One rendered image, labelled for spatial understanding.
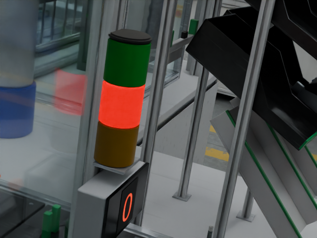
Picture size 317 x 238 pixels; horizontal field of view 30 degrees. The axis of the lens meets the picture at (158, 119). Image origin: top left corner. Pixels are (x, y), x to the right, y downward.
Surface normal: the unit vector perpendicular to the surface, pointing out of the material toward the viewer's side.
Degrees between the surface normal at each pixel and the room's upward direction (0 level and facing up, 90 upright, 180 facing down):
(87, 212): 90
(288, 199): 45
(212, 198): 0
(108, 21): 90
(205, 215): 0
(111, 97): 90
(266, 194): 90
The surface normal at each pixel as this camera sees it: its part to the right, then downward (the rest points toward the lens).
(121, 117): 0.11, 0.37
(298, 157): -0.51, 0.22
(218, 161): 0.14, -0.93
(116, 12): 0.92, 0.25
